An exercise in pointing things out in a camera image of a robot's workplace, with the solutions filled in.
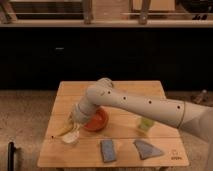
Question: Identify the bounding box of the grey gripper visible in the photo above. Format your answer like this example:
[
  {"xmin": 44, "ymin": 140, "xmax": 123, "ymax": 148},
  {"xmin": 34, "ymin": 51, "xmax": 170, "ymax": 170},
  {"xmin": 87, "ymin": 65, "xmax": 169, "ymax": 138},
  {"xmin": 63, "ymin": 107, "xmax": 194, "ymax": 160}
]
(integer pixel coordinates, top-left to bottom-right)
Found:
[{"xmin": 62, "ymin": 104, "xmax": 90, "ymax": 132}]

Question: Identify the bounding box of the yellow banana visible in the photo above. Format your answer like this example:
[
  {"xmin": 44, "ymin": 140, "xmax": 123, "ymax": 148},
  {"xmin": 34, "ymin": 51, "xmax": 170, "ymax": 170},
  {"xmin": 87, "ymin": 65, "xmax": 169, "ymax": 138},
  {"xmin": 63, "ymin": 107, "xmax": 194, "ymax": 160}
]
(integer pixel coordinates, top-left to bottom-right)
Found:
[{"xmin": 57, "ymin": 124, "xmax": 79, "ymax": 144}]

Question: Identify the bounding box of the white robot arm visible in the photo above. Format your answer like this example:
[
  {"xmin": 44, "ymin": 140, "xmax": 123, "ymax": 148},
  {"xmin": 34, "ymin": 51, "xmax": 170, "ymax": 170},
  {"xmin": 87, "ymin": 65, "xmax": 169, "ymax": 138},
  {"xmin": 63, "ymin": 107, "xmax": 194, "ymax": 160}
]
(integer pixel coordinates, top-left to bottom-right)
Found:
[{"xmin": 59, "ymin": 78, "xmax": 213, "ymax": 171}]

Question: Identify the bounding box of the green paper cup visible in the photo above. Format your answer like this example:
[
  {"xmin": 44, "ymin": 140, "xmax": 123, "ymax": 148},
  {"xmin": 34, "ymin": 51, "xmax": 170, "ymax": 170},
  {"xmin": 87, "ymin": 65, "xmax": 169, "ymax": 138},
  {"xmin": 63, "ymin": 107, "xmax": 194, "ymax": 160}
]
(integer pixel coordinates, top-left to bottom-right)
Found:
[{"xmin": 138, "ymin": 117, "xmax": 154, "ymax": 133}]

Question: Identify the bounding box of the orange bowl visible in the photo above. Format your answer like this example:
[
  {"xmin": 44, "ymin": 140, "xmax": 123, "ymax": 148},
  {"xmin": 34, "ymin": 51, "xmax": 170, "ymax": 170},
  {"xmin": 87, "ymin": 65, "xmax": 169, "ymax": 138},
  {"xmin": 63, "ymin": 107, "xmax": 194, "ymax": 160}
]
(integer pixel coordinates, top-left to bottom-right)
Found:
[{"xmin": 83, "ymin": 108, "xmax": 109, "ymax": 132}]

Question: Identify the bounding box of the grey rectangular cloth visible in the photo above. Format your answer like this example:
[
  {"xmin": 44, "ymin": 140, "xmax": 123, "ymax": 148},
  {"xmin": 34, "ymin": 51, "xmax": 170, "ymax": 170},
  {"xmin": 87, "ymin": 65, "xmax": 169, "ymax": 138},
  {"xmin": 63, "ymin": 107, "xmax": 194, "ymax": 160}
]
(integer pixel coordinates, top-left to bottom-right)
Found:
[{"xmin": 100, "ymin": 139, "xmax": 116, "ymax": 163}]

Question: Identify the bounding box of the grey triangular cloth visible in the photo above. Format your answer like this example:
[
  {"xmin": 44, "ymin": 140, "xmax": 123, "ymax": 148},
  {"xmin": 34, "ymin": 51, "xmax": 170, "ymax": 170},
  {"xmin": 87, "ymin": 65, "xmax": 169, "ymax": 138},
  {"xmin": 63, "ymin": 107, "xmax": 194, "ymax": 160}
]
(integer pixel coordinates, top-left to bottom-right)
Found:
[{"xmin": 134, "ymin": 139, "xmax": 164, "ymax": 160}]

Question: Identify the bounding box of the wooden shelf frame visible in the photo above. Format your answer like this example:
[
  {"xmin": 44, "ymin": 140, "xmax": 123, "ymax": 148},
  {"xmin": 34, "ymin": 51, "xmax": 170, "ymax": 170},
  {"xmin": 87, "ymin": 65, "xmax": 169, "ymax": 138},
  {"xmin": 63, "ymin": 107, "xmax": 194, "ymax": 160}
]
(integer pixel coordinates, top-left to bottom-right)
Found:
[{"xmin": 0, "ymin": 0, "xmax": 213, "ymax": 28}]

